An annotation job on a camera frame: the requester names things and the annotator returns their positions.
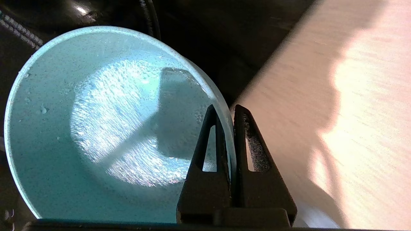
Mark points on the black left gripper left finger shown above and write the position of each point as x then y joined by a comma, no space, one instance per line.
205,192

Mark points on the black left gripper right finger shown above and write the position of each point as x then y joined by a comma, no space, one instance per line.
263,192

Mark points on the teal bowl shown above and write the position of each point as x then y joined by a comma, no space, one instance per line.
96,134

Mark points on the black induction cooktop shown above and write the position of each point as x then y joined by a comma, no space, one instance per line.
224,41

